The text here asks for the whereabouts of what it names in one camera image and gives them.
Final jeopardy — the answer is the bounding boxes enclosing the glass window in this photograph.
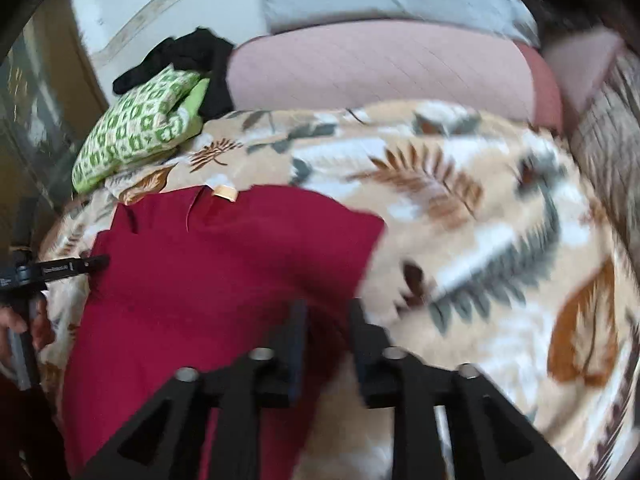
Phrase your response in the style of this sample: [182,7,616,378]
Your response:
[0,15,98,261]

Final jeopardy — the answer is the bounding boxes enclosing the green white checkered pillow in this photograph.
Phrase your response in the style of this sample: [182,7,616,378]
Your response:
[71,66,211,194]

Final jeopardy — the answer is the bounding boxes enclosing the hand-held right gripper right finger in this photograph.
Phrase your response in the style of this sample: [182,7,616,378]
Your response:
[348,299,581,480]

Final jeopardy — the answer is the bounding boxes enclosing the striped brown cushion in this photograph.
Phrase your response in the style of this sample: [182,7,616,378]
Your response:
[570,50,640,273]

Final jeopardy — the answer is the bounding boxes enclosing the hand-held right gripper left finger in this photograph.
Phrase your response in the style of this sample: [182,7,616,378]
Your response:
[75,300,308,480]

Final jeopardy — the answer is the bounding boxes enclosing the black cloth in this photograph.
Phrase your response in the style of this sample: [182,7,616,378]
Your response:
[112,27,236,121]

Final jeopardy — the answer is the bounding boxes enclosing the person's left hand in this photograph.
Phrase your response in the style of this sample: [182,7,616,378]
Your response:
[0,296,55,361]

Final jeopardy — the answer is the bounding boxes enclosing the pink quilted cushion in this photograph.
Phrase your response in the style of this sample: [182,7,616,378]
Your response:
[227,20,564,134]

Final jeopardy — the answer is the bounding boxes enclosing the leaf print blanket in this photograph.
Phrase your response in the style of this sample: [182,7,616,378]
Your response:
[37,100,640,480]

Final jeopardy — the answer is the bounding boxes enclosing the red shirt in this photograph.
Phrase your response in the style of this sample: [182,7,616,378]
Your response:
[62,184,387,480]

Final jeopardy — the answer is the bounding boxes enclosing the pink sofa backrest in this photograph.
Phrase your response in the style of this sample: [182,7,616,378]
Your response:
[542,27,627,117]

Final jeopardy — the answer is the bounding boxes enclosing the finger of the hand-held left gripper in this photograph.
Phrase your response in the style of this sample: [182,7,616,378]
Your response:
[35,255,110,278]

